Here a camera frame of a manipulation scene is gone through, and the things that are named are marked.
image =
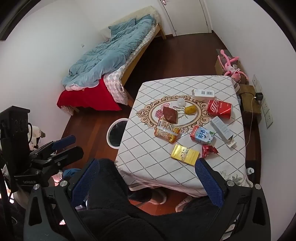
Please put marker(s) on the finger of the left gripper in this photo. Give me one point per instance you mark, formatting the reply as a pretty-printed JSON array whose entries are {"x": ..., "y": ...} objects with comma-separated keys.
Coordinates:
[
  {"x": 63, "y": 143},
  {"x": 68, "y": 156}
]

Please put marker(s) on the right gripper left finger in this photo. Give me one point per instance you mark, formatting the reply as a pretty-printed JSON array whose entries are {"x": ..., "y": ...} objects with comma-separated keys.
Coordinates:
[{"x": 81, "y": 182}]

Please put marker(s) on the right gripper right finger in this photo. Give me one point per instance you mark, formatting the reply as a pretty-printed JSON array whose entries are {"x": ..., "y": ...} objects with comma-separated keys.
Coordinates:
[{"x": 212, "y": 181}]

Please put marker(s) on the red foil wrapper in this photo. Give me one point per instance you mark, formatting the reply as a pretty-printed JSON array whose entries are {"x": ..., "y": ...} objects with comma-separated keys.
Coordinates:
[{"x": 208, "y": 149}]

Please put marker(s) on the red crushed soda can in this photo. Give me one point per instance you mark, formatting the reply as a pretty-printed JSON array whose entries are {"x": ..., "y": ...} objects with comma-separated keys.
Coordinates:
[{"x": 219, "y": 108}]

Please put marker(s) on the white barcode cardboard box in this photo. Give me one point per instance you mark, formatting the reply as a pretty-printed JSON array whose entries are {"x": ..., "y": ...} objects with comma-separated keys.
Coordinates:
[{"x": 203, "y": 95}]

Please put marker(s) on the white round trash bin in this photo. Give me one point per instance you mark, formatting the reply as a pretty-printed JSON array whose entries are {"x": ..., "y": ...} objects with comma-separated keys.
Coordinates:
[{"x": 115, "y": 132}]

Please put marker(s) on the yellow flat box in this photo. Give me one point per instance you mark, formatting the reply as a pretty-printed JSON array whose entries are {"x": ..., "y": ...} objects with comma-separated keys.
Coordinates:
[{"x": 185, "y": 155}]

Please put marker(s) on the blue red milk carton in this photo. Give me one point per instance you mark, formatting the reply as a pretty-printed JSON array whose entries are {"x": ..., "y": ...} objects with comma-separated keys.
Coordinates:
[{"x": 202, "y": 135}]

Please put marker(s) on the red blanket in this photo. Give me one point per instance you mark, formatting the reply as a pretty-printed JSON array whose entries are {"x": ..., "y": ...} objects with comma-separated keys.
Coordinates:
[{"x": 97, "y": 98}]

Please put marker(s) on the grey white long box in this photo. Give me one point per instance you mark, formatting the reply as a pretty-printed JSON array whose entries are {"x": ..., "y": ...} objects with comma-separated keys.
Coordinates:
[{"x": 223, "y": 131}]

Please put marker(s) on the orange snack wrapper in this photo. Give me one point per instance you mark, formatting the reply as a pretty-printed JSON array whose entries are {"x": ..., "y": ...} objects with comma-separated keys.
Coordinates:
[{"x": 166, "y": 131}]

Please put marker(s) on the white checkered tablecloth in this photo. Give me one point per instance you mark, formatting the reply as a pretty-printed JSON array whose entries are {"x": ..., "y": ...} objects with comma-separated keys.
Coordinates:
[{"x": 144, "y": 160}]

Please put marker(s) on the dark red snack packet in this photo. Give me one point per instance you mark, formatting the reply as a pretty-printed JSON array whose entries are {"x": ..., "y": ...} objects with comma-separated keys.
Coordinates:
[{"x": 171, "y": 115}]

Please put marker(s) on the clear plastic dome lid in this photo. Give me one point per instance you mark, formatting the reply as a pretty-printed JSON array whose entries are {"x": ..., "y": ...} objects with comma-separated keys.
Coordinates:
[{"x": 181, "y": 102}]

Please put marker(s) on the black power adapter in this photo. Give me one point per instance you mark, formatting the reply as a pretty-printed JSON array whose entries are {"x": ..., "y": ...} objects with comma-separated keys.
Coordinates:
[{"x": 259, "y": 96}]

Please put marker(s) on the pink panther plush toy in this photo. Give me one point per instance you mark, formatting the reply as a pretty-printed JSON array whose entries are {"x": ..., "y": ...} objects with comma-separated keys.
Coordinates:
[{"x": 231, "y": 71}]

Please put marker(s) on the white pillow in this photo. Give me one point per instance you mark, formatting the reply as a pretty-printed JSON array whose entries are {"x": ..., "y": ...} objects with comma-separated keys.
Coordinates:
[{"x": 105, "y": 33}]

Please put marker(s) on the brown cardboard box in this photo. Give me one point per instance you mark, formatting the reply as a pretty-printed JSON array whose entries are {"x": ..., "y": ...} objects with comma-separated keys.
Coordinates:
[{"x": 220, "y": 63}]

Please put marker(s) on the light blue duvet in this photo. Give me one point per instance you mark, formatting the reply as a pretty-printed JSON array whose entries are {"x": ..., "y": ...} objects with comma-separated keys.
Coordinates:
[{"x": 110, "y": 55}]

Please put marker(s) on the white room door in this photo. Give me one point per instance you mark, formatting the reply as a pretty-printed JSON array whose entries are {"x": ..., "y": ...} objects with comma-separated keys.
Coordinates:
[{"x": 186, "y": 16}]

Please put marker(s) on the white wall socket strip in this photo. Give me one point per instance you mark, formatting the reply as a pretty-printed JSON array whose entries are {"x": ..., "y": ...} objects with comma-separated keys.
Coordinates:
[{"x": 263, "y": 102}]

